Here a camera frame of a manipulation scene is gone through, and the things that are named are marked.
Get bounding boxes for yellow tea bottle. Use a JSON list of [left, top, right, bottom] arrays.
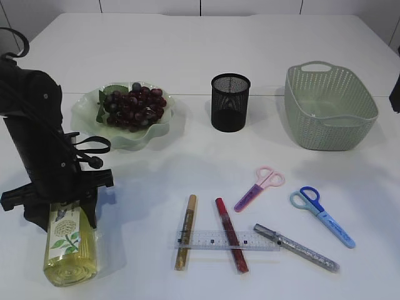
[[43, 201, 98, 287]]

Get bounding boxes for black mesh pen holder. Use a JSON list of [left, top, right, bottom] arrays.
[[211, 73, 251, 133]]

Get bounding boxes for purple grape bunch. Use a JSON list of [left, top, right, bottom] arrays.
[[96, 82, 168, 132]]

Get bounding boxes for clear plastic ruler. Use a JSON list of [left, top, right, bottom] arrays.
[[174, 231, 280, 251]]

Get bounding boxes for green woven plastic basket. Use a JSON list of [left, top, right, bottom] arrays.
[[284, 61, 379, 151]]

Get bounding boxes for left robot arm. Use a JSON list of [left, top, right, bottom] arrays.
[[1, 28, 114, 230]]

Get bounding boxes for silver glitter pen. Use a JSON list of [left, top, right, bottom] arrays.
[[253, 224, 340, 273]]

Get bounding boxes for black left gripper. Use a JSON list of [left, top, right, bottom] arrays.
[[1, 115, 113, 232]]

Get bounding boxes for gold glitter pen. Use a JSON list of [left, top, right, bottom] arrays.
[[174, 194, 197, 271]]

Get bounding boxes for red glitter pen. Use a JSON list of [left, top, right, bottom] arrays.
[[215, 197, 249, 274]]

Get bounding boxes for pink scissors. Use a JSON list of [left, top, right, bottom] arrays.
[[234, 166, 285, 213]]

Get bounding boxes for blue scissors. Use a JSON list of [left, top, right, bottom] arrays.
[[289, 186, 356, 249]]

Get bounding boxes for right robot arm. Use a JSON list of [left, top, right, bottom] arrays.
[[389, 76, 400, 114]]

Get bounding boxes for green wavy glass plate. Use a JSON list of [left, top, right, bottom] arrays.
[[71, 82, 175, 150]]

